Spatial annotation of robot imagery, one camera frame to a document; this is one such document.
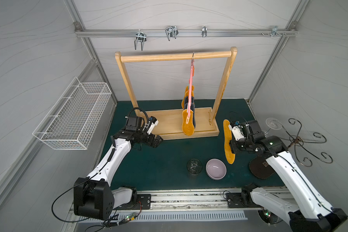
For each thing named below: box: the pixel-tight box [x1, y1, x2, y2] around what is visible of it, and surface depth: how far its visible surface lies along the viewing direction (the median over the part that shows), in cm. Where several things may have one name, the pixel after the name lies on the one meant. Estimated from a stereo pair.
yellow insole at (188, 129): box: [181, 109, 195, 136], surface depth 89 cm
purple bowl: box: [205, 158, 228, 181], surface depth 84 cm
